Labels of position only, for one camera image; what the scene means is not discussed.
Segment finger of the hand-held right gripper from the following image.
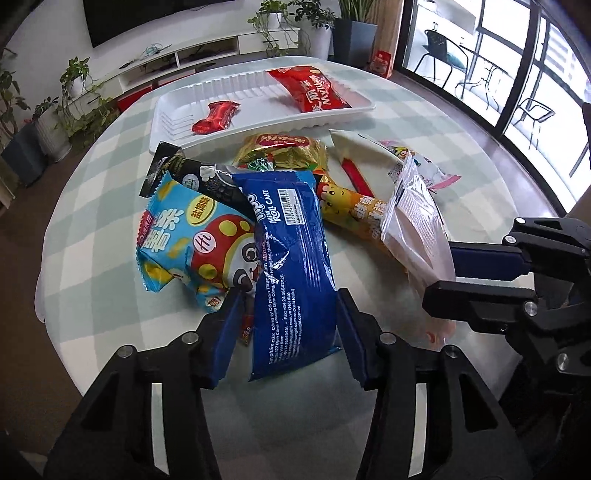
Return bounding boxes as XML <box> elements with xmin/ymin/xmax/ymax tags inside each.
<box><xmin>422</xmin><ymin>281</ymin><xmax>580</xmax><ymax>376</ymax></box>
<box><xmin>450</xmin><ymin>216</ymin><xmax>591</xmax><ymax>283</ymax></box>

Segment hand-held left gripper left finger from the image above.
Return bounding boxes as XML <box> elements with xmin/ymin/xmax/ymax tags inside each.
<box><xmin>44</xmin><ymin>288</ymin><xmax>245</xmax><ymax>480</ymax></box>

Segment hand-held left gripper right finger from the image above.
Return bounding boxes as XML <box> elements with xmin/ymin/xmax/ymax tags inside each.
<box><xmin>338</xmin><ymin>287</ymin><xmax>525</xmax><ymax>480</ymax></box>

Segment pale snack packet red edges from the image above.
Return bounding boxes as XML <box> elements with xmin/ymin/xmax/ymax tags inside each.
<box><xmin>379</xmin><ymin>154</ymin><xmax>458</xmax><ymax>352</ymax></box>

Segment blue roll cake packet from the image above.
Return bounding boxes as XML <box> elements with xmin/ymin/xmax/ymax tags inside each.
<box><xmin>231</xmin><ymin>168</ymin><xmax>345</xmax><ymax>383</ymax></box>

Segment white cartoon packet pink edge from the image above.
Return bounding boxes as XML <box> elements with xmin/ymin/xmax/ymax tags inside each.
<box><xmin>379</xmin><ymin>138</ymin><xmax>462</xmax><ymax>190</ymax></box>

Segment light blue cartoon snack packet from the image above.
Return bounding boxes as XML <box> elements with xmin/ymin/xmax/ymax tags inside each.
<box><xmin>135</xmin><ymin>172</ymin><xmax>259</xmax><ymax>315</ymax></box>

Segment orange cartoon snack packet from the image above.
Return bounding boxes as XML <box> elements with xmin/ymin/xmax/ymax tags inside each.
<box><xmin>314</xmin><ymin>171</ymin><xmax>407</xmax><ymax>264</ymax></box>

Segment plain white snack bag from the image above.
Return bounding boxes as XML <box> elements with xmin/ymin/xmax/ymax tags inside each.
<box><xmin>329</xmin><ymin>129</ymin><xmax>407</xmax><ymax>197</ymax></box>

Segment black snack packet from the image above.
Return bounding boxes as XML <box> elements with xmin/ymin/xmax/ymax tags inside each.
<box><xmin>140</xmin><ymin>141</ymin><xmax>259</xmax><ymax>217</ymax></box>

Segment white plastic tray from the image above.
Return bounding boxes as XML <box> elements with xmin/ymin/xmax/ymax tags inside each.
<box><xmin>150</xmin><ymin>68</ymin><xmax>377</xmax><ymax>155</ymax></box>

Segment red chocolate snack bag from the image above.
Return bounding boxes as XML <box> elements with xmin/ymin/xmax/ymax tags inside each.
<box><xmin>267</xmin><ymin>66</ymin><xmax>354</xmax><ymax>114</ymax></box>

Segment small red yellow-print packet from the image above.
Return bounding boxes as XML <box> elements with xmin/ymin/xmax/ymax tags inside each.
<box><xmin>238</xmin><ymin>311</ymin><xmax>254</xmax><ymax>347</ymax></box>

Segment red stick packet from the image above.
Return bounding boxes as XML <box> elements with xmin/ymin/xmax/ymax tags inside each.
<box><xmin>341</xmin><ymin>158</ymin><xmax>377</xmax><ymax>200</ymax></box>

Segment black balcony chair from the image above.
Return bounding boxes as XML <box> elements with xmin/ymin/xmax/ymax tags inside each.
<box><xmin>512</xmin><ymin>98</ymin><xmax>556</xmax><ymax>151</ymax></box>

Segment black balcony table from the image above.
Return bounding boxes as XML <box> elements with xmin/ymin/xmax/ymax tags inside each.
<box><xmin>455</xmin><ymin>51</ymin><xmax>515</xmax><ymax>114</ymax></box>

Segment gold and green snack packet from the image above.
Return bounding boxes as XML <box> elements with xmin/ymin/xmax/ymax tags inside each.
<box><xmin>233</xmin><ymin>133</ymin><xmax>329</xmax><ymax>178</ymax></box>

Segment black framed glass door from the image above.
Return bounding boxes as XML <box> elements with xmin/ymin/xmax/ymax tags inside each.
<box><xmin>399</xmin><ymin>0</ymin><xmax>591</xmax><ymax>217</ymax></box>

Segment black chair teal cushion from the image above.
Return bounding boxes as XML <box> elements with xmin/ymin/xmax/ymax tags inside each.
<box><xmin>413</xmin><ymin>28</ymin><xmax>472</xmax><ymax>89</ymax></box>

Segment red gift bag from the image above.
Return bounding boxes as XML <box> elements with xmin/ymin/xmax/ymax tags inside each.
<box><xmin>367</xmin><ymin>50</ymin><xmax>393</xmax><ymax>79</ymax></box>

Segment small red candy packet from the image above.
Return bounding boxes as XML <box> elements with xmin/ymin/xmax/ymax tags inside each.
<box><xmin>191</xmin><ymin>100</ymin><xmax>242</xmax><ymax>136</ymax></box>

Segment broad-leaf plant dark planter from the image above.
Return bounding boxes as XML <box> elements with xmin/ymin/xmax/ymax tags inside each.
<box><xmin>332</xmin><ymin>0</ymin><xmax>380</xmax><ymax>71</ymax></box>

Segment red storage box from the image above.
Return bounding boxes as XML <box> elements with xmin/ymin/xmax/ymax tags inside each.
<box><xmin>117</xmin><ymin>85</ymin><xmax>154</xmax><ymax>114</ymax></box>

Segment plant in ribbed white pot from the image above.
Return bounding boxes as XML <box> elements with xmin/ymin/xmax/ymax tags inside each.
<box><xmin>31</xmin><ymin>96</ymin><xmax>73</xmax><ymax>163</ymax></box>

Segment leafy tree dark planter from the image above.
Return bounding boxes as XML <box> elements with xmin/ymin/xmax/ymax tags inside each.
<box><xmin>0</xmin><ymin>46</ymin><xmax>48</xmax><ymax>186</ymax></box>

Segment trailing plant in white pot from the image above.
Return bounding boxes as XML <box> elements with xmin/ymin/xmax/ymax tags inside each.
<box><xmin>248</xmin><ymin>0</ymin><xmax>302</xmax><ymax>57</ymax></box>
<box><xmin>59</xmin><ymin>56</ymin><xmax>122</xmax><ymax>149</ymax></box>

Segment bushy plant in white pot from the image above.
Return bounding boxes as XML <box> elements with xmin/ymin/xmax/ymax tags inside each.
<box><xmin>295</xmin><ymin>0</ymin><xmax>335</xmax><ymax>61</ymax></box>

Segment white television cabinet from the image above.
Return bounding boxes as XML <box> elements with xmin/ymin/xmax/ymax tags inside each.
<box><xmin>90</xmin><ymin>25</ymin><xmax>303</xmax><ymax>100</ymax></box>

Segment black television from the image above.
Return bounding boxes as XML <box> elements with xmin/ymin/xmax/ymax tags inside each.
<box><xmin>83</xmin><ymin>0</ymin><xmax>259</xmax><ymax>49</ymax></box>

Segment tangle of cables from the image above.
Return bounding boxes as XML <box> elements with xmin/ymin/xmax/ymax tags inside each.
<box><xmin>137</xmin><ymin>43</ymin><xmax>172</xmax><ymax>60</ymax></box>

